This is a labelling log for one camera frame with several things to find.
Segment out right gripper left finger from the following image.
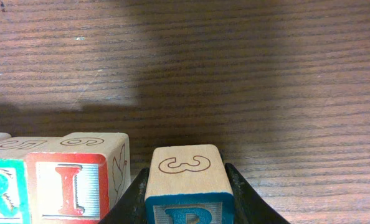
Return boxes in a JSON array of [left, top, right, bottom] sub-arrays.
[[98, 168, 149, 224]]

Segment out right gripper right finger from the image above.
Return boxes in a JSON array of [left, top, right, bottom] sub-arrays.
[[225, 163, 290, 224]]

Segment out red I block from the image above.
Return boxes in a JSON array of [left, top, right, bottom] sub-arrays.
[[26, 133, 131, 224]]

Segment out green R block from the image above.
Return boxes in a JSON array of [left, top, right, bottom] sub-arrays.
[[0, 137, 57, 224]]

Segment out blue P block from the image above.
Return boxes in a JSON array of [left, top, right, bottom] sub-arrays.
[[145, 144, 234, 224]]

